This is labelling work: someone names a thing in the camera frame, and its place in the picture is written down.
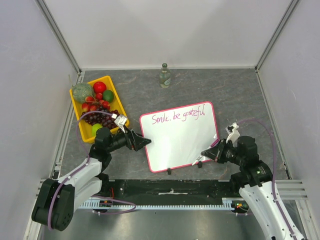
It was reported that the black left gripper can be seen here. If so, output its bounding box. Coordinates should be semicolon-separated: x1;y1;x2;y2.
106;124;151;153

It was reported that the magenta whiteboard marker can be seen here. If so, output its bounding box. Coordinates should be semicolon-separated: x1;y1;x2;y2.
191;139;220;166

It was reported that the pink framed whiteboard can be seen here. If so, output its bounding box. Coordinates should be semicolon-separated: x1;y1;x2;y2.
139;101;219;173

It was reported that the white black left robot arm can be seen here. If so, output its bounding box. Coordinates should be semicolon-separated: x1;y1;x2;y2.
31;127;152;231

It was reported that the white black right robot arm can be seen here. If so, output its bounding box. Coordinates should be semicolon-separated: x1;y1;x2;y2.
201;136;305;240

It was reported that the light green apple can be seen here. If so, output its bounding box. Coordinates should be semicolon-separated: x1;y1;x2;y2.
91;123;103;137

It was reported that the purple grape bunch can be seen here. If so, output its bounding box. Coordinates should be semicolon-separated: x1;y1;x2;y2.
82;110;119;130

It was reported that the green lime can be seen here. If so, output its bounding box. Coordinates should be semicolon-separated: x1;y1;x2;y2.
102;89;115;103

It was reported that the red strawberry cluster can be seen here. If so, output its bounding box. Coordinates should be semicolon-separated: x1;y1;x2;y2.
81;93;111;112

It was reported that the red apple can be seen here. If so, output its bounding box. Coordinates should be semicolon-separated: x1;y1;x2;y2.
93;81;107;94

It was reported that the clear glass soda bottle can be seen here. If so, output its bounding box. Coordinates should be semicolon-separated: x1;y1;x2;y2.
159;63;171;88

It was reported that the green netted melon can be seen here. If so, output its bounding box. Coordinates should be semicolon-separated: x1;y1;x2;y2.
71;82;94;103

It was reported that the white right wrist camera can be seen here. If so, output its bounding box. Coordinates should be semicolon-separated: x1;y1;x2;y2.
225;122;240;144

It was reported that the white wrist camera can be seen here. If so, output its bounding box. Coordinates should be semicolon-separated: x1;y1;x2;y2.
111;113;128;133
225;122;240;144

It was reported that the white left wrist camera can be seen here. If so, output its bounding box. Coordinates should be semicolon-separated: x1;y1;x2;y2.
111;113;128;133

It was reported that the white cable duct rail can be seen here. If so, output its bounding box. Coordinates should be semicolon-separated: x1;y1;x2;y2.
78;197;235;211

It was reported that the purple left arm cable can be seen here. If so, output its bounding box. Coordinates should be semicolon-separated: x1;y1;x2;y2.
46;111;138;232

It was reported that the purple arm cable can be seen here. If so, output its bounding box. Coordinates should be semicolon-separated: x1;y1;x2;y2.
234;119;301;240
46;111;138;232

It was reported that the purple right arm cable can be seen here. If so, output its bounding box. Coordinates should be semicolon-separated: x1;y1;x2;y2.
234;119;301;240

